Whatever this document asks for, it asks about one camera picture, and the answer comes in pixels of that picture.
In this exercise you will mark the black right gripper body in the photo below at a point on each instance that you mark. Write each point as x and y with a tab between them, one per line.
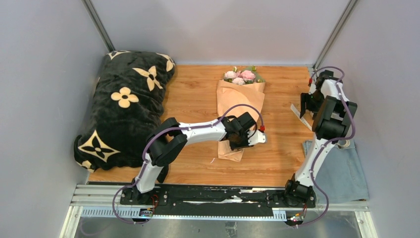
314	101

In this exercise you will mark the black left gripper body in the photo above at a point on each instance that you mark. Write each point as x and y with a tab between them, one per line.
241	142

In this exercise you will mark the green and peach wrapping paper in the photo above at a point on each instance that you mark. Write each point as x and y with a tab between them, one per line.
250	98

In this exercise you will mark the pink fake flower bouquet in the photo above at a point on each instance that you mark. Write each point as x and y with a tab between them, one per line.
248	75

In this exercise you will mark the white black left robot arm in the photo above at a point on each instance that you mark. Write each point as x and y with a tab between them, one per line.
165	144

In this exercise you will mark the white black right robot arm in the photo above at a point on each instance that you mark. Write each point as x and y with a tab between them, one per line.
333	121

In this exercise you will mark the blue denim tote bag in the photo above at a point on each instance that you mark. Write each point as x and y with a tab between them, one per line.
341	174

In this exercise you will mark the black floral plush blanket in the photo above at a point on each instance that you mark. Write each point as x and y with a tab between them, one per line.
127	107

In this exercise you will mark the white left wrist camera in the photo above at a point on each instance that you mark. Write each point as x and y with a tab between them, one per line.
256	136

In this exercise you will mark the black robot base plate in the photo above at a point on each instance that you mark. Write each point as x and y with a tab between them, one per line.
206	201

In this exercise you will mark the aluminium front frame rail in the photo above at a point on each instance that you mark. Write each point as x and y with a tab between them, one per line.
107	210

